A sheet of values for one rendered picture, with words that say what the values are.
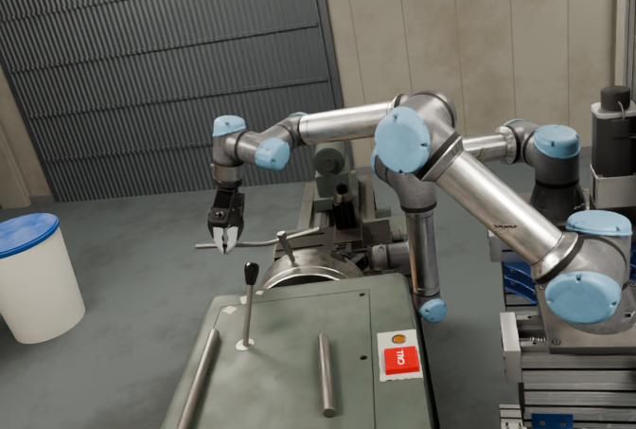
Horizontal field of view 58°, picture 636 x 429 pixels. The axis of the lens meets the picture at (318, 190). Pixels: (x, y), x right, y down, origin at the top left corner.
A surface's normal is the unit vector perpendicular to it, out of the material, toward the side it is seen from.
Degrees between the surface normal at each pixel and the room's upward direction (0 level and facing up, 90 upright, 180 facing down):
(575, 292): 95
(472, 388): 0
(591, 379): 90
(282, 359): 0
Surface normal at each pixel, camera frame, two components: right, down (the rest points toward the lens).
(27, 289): 0.42, 0.36
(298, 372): -0.18, -0.90
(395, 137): -0.61, 0.33
